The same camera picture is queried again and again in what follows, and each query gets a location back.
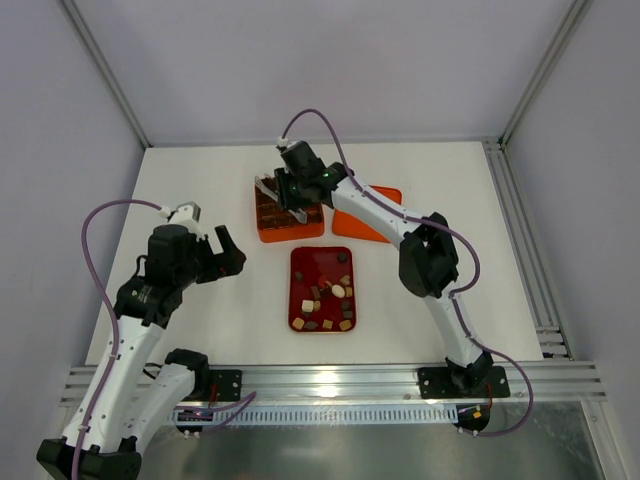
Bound aluminium side rail right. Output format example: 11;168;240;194
482;139;574;361

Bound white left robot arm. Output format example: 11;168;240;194
36;224;246;479

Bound white square chocolate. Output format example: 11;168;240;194
301;300;314;312

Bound aluminium frame post right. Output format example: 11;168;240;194
498;0;593;146

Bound aluminium front rail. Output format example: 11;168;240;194
59;362;606;407

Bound aluminium frame post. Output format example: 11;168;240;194
498;0;593;146
57;0;152;149

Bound tan chocolate front left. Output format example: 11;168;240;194
292;318;305;330

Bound orange box lid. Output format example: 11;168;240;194
331;185;404;244

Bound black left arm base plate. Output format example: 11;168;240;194
205;369;243;403

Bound slotted cable duct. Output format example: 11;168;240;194
169;403;458;428

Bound orange chocolate box with tray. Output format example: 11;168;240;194
254;175;325;243

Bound metal tongs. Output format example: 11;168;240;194
254;176;308;225

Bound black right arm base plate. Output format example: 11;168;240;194
417;366;511;400

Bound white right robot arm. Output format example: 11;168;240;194
274;138;493;394

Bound white oval chocolate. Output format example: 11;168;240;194
331;285;345;298

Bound aluminium frame post left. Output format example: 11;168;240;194
57;0;152;149

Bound red rectangular tray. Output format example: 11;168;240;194
287;246;358;334

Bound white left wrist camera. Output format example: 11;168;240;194
158;202;205;240

